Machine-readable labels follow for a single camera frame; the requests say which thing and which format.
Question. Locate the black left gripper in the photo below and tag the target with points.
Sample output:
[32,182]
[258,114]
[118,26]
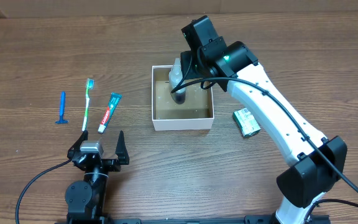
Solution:
[121,151]

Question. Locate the green white soap packet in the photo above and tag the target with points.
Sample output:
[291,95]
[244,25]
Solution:
[246,122]

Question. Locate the blue disposable razor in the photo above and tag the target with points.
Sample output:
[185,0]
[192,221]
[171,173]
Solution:
[62,109]

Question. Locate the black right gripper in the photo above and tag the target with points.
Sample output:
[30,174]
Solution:
[194,73]

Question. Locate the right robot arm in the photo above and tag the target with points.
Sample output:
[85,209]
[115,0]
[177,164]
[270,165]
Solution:
[314,161]

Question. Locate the Colgate toothpaste tube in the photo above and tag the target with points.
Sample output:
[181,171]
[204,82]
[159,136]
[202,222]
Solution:
[112,104]

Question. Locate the green white toothbrush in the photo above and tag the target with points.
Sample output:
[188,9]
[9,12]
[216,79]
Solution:
[89,86]

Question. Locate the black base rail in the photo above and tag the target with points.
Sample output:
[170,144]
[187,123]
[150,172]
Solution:
[191,221]

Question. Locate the white cardboard box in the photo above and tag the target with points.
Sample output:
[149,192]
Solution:
[197,111]

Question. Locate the clear soap pump bottle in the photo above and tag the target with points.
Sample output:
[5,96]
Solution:
[175,76]

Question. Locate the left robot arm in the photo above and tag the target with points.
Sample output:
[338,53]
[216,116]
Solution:
[85,198]

